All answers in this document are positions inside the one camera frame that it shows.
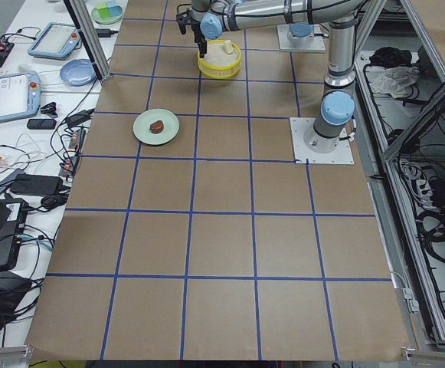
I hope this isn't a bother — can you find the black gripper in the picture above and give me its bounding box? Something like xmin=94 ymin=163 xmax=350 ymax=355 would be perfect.
xmin=175 ymin=4 xmax=208 ymax=58

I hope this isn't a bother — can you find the yellow bamboo steamer basket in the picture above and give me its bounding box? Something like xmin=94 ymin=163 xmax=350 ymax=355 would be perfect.
xmin=198 ymin=39 xmax=242 ymax=79

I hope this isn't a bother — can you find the white steamed bun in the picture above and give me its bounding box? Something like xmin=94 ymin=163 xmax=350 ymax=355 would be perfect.
xmin=223 ymin=40 xmax=234 ymax=54

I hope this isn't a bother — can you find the brown steamed bun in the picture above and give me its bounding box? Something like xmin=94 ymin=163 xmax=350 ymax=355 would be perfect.
xmin=149 ymin=120 xmax=165 ymax=134

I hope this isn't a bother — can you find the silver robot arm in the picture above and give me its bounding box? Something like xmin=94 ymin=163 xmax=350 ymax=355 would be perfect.
xmin=287 ymin=22 xmax=314 ymax=44
xmin=175 ymin=0 xmax=364 ymax=153

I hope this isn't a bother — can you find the light green plate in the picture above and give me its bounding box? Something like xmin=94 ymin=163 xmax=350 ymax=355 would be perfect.
xmin=133 ymin=108 xmax=179 ymax=146

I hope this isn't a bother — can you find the green bowl with blocks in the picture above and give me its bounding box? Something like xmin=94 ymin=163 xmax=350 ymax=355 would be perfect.
xmin=91 ymin=1 xmax=123 ymax=25

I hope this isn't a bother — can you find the blue plate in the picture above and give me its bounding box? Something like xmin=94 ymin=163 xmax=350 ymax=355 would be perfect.
xmin=59 ymin=59 xmax=97 ymax=87

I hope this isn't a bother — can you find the upper blue teach pendant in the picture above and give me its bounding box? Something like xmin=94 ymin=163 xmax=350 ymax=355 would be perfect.
xmin=28 ymin=22 xmax=80 ymax=60

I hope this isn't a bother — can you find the blue teach pendant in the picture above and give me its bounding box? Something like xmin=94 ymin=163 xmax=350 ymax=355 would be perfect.
xmin=0 ymin=71 xmax=41 ymax=123
xmin=28 ymin=22 xmax=80 ymax=60

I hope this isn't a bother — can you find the black phone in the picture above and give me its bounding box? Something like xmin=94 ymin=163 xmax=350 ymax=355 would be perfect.
xmin=27 ymin=118 xmax=57 ymax=130

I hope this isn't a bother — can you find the lower blue teach pendant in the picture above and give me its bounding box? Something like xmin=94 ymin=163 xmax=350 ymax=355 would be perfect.
xmin=0 ymin=71 xmax=41 ymax=123

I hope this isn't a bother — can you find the white crumpled cloth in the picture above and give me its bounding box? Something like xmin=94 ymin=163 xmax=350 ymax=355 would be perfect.
xmin=371 ymin=66 xmax=420 ymax=99

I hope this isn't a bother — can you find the black power brick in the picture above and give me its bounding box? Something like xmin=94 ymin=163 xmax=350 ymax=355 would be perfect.
xmin=10 ymin=174 xmax=64 ymax=196

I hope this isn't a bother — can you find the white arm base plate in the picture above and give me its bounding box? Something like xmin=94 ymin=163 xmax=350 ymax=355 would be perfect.
xmin=290 ymin=117 xmax=355 ymax=165

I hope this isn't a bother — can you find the aluminium frame post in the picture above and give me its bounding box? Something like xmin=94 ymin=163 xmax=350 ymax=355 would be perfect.
xmin=64 ymin=0 xmax=111 ymax=83

